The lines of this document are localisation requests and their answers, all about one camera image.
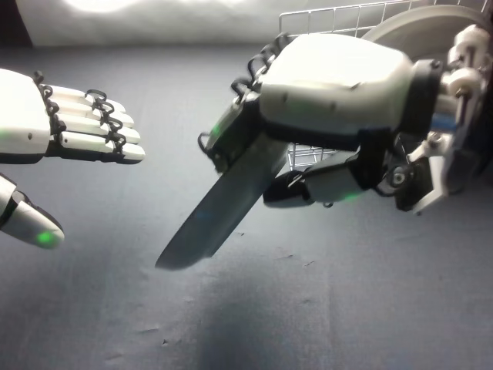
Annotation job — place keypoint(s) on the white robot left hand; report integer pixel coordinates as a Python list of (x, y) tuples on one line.
[(23, 115)]

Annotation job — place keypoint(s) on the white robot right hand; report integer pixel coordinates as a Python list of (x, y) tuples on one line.
[(331, 88)]

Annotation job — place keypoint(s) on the white sheet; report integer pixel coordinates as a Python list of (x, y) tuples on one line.
[(173, 23)]

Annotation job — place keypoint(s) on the white plate with dark rim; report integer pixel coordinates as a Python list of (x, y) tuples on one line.
[(223, 208), (423, 27)]

